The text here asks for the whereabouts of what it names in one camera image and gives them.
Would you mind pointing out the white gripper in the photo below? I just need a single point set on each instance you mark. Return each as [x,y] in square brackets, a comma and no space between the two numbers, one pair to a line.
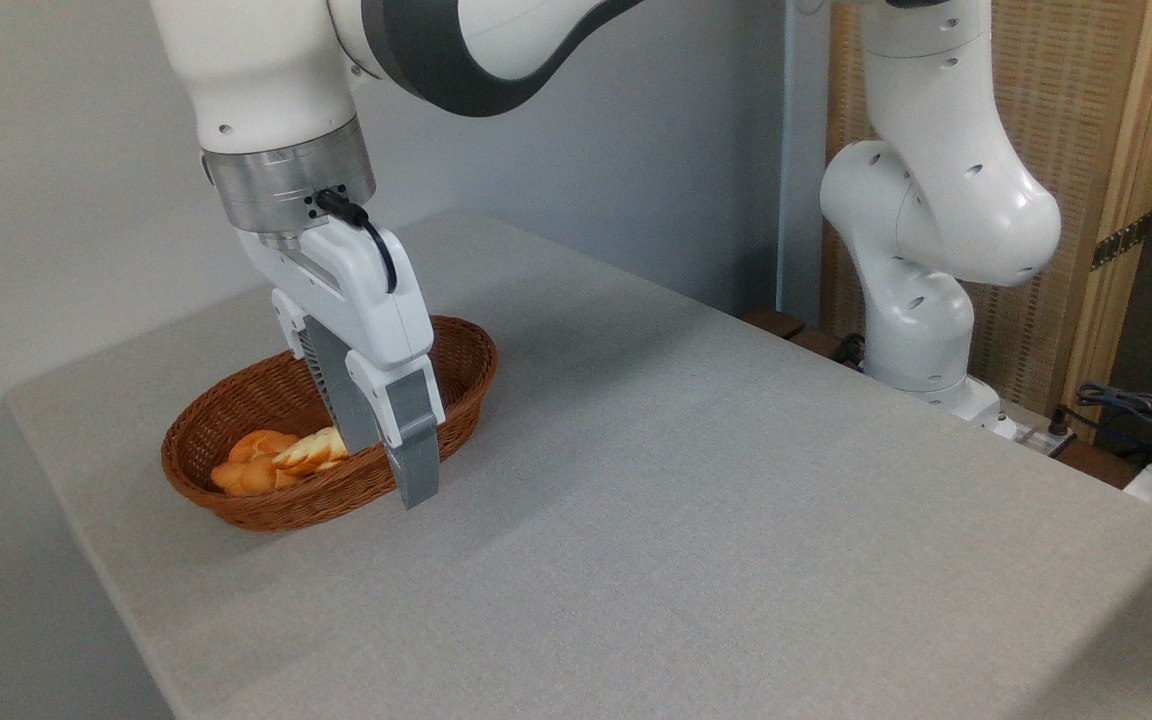
[376,310]

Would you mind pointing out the pale braided bread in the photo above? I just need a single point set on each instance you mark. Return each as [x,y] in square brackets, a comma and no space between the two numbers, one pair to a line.
[311,450]

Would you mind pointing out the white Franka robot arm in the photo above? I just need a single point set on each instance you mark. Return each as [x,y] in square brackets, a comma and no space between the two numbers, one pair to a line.
[256,80]

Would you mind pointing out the orange croissant bread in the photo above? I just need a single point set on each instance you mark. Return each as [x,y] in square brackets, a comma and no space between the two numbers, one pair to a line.
[251,472]

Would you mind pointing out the brown wicker basket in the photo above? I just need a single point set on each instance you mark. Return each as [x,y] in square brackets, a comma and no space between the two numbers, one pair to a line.
[286,505]

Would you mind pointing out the black plug on base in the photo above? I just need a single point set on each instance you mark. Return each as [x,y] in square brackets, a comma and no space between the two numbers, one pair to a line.
[1061,422]

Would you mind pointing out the black screen hinge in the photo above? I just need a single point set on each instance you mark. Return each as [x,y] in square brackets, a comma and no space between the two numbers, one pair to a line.
[1121,242]

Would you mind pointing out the wooden woven folding screen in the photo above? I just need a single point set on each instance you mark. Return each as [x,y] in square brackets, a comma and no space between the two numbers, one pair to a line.
[1086,120]

